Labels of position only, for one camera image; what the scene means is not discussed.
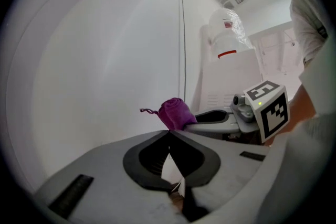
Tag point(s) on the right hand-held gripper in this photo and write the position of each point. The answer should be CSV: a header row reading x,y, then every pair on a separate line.
x,y
270,110

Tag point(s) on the purple cloth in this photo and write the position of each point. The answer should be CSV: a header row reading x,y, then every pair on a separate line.
x,y
176,114

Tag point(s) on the white water dispenser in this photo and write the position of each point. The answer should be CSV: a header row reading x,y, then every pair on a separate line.
x,y
236,73

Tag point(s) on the person's right forearm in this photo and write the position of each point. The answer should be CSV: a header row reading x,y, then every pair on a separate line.
x,y
302,110

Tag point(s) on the clear water bottle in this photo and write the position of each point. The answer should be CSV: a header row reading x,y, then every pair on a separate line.
x,y
225,42

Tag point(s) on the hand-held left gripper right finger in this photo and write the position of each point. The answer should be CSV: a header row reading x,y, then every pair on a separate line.
x,y
225,149

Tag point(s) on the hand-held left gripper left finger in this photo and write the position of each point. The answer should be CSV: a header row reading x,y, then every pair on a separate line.
x,y
105,165

